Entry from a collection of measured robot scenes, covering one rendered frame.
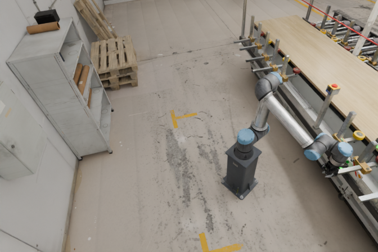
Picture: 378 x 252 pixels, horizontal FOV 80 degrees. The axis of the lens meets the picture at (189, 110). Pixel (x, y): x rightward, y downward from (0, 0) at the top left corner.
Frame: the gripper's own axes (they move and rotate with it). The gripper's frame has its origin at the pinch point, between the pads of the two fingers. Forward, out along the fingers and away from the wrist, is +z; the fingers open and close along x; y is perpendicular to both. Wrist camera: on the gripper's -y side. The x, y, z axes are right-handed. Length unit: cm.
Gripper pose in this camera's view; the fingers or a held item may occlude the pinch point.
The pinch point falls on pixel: (328, 175)
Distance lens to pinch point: 210.6
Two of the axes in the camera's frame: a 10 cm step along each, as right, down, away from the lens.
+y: -9.8, 1.6, -0.9
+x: 1.7, 6.8, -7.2
